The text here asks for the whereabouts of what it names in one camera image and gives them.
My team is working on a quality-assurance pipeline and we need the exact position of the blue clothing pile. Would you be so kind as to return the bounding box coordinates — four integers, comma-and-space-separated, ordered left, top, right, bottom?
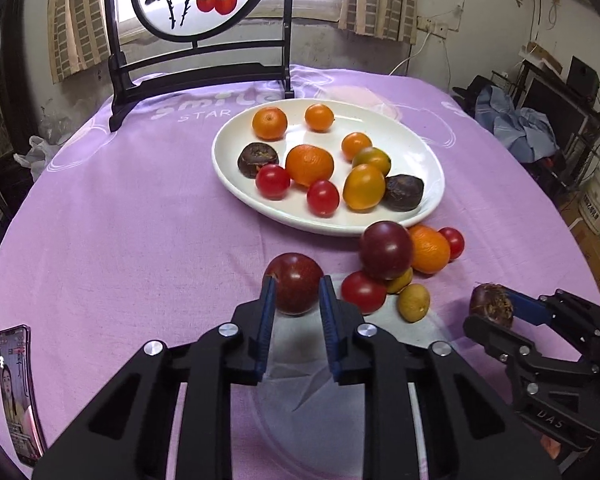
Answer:
475, 85, 561, 163

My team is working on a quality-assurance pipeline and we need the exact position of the wrinkled brown passion fruit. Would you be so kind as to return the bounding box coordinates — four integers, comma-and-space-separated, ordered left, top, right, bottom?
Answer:
381, 174, 425, 212
237, 142, 280, 179
469, 283, 516, 330

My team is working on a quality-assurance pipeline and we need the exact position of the checked beige curtain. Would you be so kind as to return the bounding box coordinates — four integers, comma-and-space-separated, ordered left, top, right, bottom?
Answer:
337, 0, 418, 43
47, 0, 113, 83

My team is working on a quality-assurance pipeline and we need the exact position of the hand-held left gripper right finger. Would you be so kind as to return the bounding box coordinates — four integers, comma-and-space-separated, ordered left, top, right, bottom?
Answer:
319, 276, 561, 480

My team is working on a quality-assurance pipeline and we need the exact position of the small orange mandarin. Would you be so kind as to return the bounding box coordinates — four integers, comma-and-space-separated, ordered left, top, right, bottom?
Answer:
304, 103, 336, 133
341, 132, 373, 161

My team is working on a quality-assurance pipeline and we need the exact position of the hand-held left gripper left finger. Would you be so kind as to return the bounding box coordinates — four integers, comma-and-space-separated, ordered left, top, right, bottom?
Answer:
32, 276, 281, 480

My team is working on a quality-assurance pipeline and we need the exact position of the white cable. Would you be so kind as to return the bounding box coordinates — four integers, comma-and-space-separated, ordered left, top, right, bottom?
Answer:
390, 30, 433, 77

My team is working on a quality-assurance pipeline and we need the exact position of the dark wooden cabinet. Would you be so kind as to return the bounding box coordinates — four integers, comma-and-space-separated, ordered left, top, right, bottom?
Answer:
0, 10, 41, 281

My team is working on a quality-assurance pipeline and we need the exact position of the person's right hand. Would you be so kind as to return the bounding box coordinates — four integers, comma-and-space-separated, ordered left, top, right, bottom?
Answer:
541, 434, 563, 462

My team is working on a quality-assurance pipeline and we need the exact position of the white oval plate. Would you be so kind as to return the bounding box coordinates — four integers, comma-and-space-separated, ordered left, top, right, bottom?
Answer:
212, 98, 446, 237

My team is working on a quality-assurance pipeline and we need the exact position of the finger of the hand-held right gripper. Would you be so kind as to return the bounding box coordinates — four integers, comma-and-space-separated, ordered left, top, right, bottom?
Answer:
463, 313, 546, 369
502, 287, 600, 356

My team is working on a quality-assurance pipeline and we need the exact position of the red cherry tomato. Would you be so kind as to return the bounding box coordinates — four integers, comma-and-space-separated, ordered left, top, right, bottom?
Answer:
255, 163, 291, 201
341, 270, 388, 315
306, 179, 341, 217
438, 227, 466, 261

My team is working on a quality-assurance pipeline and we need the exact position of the smooth dark red passion fruit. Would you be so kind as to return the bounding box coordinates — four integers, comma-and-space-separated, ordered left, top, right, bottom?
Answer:
264, 252, 326, 316
358, 221, 414, 281

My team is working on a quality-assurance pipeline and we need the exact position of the large orange mandarin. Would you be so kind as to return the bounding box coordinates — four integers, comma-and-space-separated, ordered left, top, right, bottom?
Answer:
252, 107, 288, 141
285, 144, 335, 187
407, 224, 451, 275

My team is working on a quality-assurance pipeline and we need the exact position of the yellow-green mandarin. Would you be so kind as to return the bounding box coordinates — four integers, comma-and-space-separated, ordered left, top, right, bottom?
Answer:
352, 146, 392, 176
342, 164, 386, 211

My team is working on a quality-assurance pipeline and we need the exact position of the small yellow kumquat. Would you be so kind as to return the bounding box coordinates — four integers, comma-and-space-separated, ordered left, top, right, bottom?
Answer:
386, 267, 414, 295
397, 283, 431, 323

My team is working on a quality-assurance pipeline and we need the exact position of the smartphone with lit screen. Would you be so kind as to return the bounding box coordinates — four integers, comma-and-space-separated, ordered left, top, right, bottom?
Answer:
0, 325, 48, 467

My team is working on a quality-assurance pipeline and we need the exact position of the black speaker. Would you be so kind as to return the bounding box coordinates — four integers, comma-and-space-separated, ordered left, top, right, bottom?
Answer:
566, 56, 600, 106

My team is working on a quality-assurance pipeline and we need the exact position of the white plastic bag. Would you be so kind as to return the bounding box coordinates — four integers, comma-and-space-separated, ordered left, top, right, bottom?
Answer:
14, 135, 63, 181

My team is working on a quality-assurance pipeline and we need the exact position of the black monitor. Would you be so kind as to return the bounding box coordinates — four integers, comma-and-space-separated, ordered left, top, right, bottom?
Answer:
522, 77, 588, 151

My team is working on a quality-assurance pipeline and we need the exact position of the white wall socket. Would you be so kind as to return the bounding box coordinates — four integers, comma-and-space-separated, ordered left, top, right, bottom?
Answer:
416, 16, 451, 40

